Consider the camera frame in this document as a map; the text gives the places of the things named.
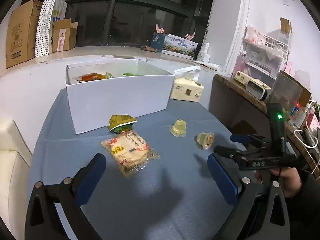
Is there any dark wooden side shelf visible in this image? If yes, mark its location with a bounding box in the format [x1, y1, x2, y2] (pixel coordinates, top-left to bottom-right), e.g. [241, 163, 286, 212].
[209, 73, 320, 180]

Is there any white cable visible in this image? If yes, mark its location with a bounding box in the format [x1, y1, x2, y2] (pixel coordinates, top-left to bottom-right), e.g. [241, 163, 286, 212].
[293, 129, 318, 148]

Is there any yellow green snack packet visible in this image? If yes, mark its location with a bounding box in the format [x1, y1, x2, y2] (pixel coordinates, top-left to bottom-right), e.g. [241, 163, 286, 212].
[108, 114, 138, 133]

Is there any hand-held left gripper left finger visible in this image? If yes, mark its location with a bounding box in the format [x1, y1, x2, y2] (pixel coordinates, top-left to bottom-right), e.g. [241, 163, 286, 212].
[24, 153, 107, 240]

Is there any grey blue tablecloth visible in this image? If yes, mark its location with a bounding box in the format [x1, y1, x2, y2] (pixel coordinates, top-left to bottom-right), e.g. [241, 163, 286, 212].
[27, 87, 250, 240]

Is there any pale cracker packet red label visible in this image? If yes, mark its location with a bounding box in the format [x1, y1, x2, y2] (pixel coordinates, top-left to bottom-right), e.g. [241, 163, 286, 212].
[100, 130, 161, 178]

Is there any pink box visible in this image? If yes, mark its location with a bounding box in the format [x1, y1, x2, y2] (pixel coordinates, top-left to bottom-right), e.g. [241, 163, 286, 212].
[305, 113, 320, 131]

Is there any white and black gadget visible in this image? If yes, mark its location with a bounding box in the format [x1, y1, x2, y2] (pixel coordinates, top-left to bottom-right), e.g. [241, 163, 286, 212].
[245, 82, 268, 101]

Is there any clear jelly cup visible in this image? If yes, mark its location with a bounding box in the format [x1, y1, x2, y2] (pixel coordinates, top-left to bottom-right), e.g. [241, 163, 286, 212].
[195, 132, 215, 151]
[170, 120, 188, 138]

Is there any small open cardboard box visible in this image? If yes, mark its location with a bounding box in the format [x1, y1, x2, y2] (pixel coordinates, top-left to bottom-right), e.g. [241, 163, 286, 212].
[52, 18, 79, 53]

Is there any clear drawer organizer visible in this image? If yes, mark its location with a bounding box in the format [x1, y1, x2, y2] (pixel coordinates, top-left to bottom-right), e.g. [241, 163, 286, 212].
[236, 33, 292, 79]

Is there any large brown cardboard box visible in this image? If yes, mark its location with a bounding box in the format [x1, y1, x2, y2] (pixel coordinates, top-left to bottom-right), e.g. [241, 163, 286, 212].
[5, 0, 43, 69]

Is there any white plastic bottle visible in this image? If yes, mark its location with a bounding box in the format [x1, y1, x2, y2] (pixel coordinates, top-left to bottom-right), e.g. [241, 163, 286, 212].
[198, 43, 210, 63]

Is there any dark window frame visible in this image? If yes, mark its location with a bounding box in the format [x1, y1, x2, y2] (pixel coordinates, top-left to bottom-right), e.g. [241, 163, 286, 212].
[55, 0, 218, 48]

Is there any pink floral cloth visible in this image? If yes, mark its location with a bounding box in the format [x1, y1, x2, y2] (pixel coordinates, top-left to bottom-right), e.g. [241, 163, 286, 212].
[244, 25, 267, 46]

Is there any clear plastic container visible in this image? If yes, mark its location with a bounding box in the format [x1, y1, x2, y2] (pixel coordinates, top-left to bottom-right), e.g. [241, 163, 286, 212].
[268, 70, 312, 117]

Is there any polka dot paper bag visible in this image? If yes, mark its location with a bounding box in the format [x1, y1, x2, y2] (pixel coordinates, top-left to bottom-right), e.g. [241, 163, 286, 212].
[35, 0, 75, 58]

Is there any cream sofa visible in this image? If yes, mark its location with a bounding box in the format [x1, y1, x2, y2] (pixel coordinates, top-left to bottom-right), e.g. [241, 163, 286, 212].
[0, 119, 33, 232]

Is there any orange red snack packet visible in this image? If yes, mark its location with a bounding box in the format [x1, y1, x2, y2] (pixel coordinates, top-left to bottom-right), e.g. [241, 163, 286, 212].
[74, 73, 106, 82]

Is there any tiny open cardboard box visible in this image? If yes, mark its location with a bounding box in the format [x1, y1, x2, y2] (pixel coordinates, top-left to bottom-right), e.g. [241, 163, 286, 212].
[280, 17, 293, 34]

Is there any person's right forearm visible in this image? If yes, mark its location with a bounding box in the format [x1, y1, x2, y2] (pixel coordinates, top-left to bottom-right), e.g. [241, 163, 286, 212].
[282, 169, 320, 240]

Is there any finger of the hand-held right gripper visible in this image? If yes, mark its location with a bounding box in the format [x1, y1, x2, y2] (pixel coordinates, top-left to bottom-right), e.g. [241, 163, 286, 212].
[213, 145, 245, 160]
[230, 133, 269, 145]

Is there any white tube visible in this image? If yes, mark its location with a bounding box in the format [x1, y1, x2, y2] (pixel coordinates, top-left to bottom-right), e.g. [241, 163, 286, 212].
[191, 60, 220, 71]

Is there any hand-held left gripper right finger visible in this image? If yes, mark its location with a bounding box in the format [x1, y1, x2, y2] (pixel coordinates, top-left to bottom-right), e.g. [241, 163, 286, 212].
[207, 153, 292, 240]

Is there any person's right hand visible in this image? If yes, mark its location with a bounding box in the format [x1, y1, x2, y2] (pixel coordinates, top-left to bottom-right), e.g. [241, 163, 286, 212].
[254, 167, 305, 198]

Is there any landscape printed box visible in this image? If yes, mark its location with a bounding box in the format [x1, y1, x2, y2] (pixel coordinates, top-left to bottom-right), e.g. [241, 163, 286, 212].
[150, 32, 199, 58]

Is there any yellow tissue pack white handle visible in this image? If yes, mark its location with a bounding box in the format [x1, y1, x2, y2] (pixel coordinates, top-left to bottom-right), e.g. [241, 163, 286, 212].
[169, 65, 205, 103]

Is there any white cardboard box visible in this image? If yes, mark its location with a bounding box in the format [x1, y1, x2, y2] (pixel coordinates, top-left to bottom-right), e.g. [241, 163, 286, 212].
[65, 59, 175, 135]

